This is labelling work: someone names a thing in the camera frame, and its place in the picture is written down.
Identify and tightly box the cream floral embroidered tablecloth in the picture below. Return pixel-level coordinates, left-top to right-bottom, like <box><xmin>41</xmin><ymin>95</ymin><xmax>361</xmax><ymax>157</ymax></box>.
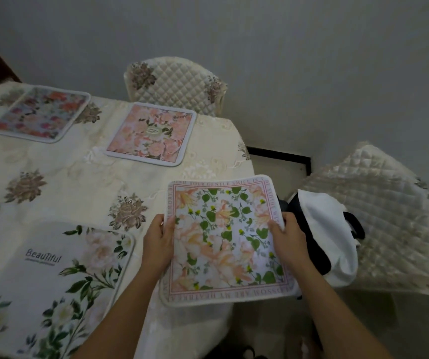
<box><xmin>0</xmin><ymin>81</ymin><xmax>256</xmax><ymax>359</ymax></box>

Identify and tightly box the person's right hand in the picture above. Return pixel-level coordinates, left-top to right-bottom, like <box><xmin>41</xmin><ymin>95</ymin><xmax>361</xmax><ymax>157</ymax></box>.
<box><xmin>267</xmin><ymin>212</ymin><xmax>314</xmax><ymax>275</ymax></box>

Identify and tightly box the pink peach floral placemat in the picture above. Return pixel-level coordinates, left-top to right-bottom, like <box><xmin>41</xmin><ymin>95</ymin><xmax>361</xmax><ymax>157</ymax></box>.
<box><xmin>103</xmin><ymin>102</ymin><xmax>197</xmax><ymax>167</ymax></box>

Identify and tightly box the white black bag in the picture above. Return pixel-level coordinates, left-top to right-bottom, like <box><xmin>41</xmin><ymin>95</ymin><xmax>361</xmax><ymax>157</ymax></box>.
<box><xmin>279</xmin><ymin>189</ymin><xmax>365</xmax><ymax>288</ymax></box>

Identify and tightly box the green leaf peach floral placemat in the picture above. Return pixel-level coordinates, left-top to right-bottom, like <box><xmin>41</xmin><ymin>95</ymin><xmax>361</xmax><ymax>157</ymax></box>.
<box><xmin>159</xmin><ymin>174</ymin><xmax>300</xmax><ymax>308</ymax></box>

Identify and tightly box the cream quilted chair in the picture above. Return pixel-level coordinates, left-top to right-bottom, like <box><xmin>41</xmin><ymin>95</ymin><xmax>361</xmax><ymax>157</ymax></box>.
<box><xmin>124</xmin><ymin>57</ymin><xmax>228</xmax><ymax>118</ymax></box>
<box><xmin>300</xmin><ymin>142</ymin><xmax>429</xmax><ymax>296</ymax></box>

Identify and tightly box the person's left forearm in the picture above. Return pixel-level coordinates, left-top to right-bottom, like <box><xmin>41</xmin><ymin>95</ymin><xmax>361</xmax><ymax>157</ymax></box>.
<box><xmin>71</xmin><ymin>263</ymin><xmax>168</xmax><ymax>359</ymax></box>

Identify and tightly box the white rose floral placemat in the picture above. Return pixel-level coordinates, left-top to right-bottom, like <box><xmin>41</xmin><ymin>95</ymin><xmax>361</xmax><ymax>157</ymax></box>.
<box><xmin>0</xmin><ymin>220</ymin><xmax>137</xmax><ymax>359</ymax></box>

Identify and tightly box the person's right forearm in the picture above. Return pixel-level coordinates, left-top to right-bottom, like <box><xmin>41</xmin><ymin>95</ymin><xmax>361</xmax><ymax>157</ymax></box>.
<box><xmin>291</xmin><ymin>258</ymin><xmax>394</xmax><ymax>359</ymax></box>

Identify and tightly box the person's left hand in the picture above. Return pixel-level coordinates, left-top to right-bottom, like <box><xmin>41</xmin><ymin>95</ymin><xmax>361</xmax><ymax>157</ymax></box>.
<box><xmin>141</xmin><ymin>214</ymin><xmax>176</xmax><ymax>273</ymax></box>

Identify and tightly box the red pink floral placemat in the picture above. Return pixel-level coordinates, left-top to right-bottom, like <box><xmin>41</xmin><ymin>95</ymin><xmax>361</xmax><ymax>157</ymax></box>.
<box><xmin>0</xmin><ymin>86</ymin><xmax>92</xmax><ymax>143</ymax></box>

